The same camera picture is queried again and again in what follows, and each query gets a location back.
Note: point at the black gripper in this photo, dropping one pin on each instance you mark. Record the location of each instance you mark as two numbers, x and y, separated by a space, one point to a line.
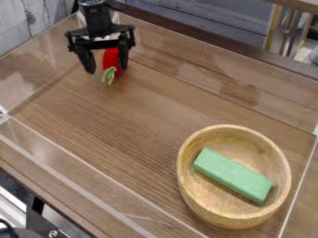
82 42

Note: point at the red knitted fruit green stem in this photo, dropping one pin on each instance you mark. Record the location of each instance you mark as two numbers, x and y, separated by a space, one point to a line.
111 66

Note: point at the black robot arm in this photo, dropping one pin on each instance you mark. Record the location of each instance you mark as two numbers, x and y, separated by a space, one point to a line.
97 13

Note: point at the clear acrylic tray walls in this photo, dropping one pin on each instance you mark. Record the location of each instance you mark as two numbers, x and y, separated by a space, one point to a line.
94 147

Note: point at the round wooden bowl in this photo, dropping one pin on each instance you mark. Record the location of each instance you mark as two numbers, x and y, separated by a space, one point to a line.
213 202

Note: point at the green rectangular block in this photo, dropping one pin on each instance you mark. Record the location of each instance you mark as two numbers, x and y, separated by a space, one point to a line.
238 178

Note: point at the metal chair frame background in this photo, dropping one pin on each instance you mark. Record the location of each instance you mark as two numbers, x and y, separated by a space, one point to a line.
290 22

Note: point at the black table leg bracket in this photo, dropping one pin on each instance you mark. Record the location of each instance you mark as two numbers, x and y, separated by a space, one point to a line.
39 227

